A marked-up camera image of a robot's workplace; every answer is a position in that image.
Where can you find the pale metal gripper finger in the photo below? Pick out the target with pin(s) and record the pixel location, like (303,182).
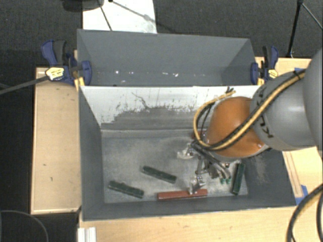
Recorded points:
(202,185)
(193,187)

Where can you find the red-brown flat block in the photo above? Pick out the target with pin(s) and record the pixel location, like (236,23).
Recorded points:
(174,195)

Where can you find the dark green flat block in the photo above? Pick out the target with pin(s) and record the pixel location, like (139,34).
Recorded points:
(238,178)
(159,174)
(125,189)

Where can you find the grey metal bin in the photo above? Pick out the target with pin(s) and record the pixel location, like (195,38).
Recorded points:
(156,59)

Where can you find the pale wood flat board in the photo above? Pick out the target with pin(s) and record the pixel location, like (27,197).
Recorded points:
(55,140)

